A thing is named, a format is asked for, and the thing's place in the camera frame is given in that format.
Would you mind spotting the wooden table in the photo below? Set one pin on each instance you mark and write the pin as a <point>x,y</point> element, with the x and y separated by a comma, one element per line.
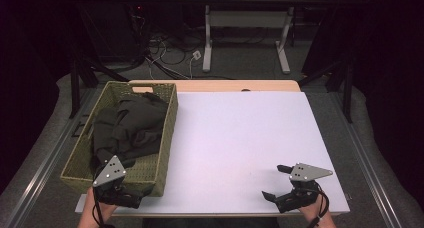
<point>216,85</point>

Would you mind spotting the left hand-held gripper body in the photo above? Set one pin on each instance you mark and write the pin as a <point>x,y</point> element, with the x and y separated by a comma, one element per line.
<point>110,173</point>

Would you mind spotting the black metal stand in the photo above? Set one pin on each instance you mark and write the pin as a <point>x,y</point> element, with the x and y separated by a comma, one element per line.
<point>346,88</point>
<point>80,78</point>

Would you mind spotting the metal floor rail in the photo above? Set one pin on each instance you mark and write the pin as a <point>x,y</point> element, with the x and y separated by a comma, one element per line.
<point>370,174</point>
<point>46,168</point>

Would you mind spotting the green woven basket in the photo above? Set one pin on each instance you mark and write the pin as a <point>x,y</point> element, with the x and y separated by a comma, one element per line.
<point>150,174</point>

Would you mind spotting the person's dark clothing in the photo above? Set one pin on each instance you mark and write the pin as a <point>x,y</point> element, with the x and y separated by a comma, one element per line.
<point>210,223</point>

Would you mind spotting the desk with white legs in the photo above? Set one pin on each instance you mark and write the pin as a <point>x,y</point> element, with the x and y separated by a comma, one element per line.
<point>246,19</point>

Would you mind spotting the white plug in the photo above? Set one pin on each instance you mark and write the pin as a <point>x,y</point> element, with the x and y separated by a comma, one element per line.
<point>196,54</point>

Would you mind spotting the white board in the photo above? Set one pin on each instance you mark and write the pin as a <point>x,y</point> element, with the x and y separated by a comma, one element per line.
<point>240,141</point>

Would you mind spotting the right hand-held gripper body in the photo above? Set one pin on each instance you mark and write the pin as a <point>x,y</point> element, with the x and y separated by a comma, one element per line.
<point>305,174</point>

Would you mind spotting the person's left hand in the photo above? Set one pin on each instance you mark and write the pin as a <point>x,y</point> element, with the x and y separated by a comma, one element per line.
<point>91,204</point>

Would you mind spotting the dark cloth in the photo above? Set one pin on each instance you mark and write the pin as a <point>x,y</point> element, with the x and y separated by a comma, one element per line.
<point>133,128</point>

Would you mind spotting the person's right hand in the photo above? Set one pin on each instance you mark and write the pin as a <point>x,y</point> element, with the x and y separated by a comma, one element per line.
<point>315,208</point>

